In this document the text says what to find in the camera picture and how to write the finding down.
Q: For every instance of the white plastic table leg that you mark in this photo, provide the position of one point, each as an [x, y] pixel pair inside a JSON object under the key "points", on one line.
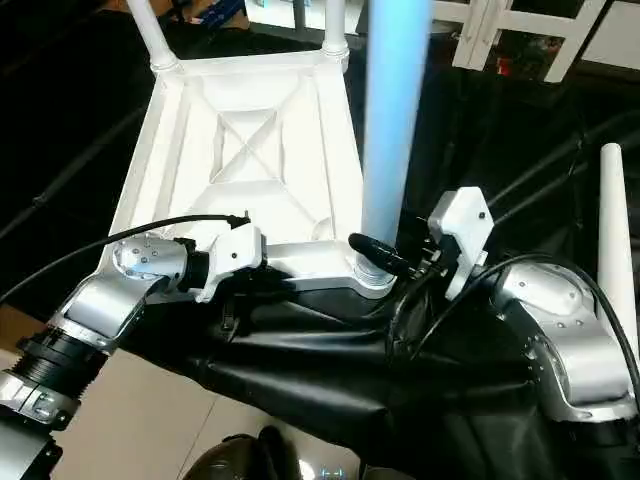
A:
{"points": [[334, 28], [152, 35], [615, 240], [392, 120]]}

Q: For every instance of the white plastic table top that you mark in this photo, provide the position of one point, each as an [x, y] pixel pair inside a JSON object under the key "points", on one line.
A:
{"points": [[250, 150]]}

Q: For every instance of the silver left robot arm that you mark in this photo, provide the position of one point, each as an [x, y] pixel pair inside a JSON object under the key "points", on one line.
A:
{"points": [[100, 300]]}

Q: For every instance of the black work mat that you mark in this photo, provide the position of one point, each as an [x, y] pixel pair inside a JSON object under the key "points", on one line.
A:
{"points": [[350, 390]]}

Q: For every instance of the white glass door cabinet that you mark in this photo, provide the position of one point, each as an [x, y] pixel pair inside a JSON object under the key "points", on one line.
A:
{"points": [[520, 30]]}

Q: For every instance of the blue box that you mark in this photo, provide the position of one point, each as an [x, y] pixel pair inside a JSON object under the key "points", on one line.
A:
{"points": [[220, 10]]}

